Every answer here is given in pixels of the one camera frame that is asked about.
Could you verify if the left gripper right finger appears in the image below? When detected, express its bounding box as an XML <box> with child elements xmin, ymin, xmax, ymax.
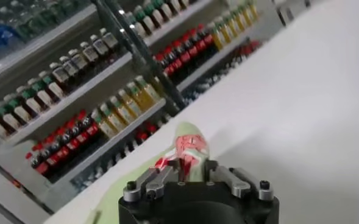
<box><xmin>205</xmin><ymin>160</ymin><xmax>275</xmax><ymax>202</ymax></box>

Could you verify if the blue label dark bottle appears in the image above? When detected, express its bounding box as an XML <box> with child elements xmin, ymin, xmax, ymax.
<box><xmin>79</xmin><ymin>41</ymin><xmax>99</xmax><ymax>63</ymax></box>
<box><xmin>90</xmin><ymin>34</ymin><xmax>109</xmax><ymax>55</ymax></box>
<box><xmin>68</xmin><ymin>48</ymin><xmax>89</xmax><ymax>70</ymax></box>
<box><xmin>59</xmin><ymin>55</ymin><xmax>79</xmax><ymax>77</ymax></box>
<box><xmin>49</xmin><ymin>62</ymin><xmax>70</xmax><ymax>85</ymax></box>
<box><xmin>99</xmin><ymin>27</ymin><xmax>119</xmax><ymax>49</ymax></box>

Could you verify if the white cabinet shelf board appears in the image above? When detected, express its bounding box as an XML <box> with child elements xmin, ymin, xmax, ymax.
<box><xmin>176</xmin><ymin>29</ymin><xmax>254</xmax><ymax>92</ymax></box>
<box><xmin>4</xmin><ymin>52</ymin><xmax>134</xmax><ymax>146</ymax></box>
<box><xmin>60</xmin><ymin>99</ymin><xmax>168</xmax><ymax>184</ymax></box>
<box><xmin>144</xmin><ymin>0</ymin><xmax>214</xmax><ymax>47</ymax></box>

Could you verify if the yellow juice bottle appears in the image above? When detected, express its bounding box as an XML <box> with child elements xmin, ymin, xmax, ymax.
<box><xmin>126</xmin><ymin>81</ymin><xmax>154</xmax><ymax>109</ymax></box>
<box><xmin>117</xmin><ymin>88</ymin><xmax>145</xmax><ymax>116</ymax></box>
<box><xmin>134</xmin><ymin>75</ymin><xmax>162</xmax><ymax>102</ymax></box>
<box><xmin>108</xmin><ymin>96</ymin><xmax>137</xmax><ymax>122</ymax></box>
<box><xmin>90</xmin><ymin>108</ymin><xmax>119</xmax><ymax>139</ymax></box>
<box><xmin>99</xmin><ymin>102</ymin><xmax>128</xmax><ymax>130</ymax></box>

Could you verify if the open beverage display cabinet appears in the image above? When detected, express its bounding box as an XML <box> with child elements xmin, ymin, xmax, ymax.
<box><xmin>118</xmin><ymin>0</ymin><xmax>262</xmax><ymax>103</ymax></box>
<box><xmin>0</xmin><ymin>0</ymin><xmax>188</xmax><ymax>214</ymax></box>

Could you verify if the light green polo shirt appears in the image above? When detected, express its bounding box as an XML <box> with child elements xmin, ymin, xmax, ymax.
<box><xmin>86</xmin><ymin>121</ymin><xmax>212</xmax><ymax>224</ymax></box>

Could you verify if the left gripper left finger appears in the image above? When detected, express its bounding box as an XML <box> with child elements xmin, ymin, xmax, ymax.
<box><xmin>123</xmin><ymin>159</ymin><xmax>180</xmax><ymax>203</ymax></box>

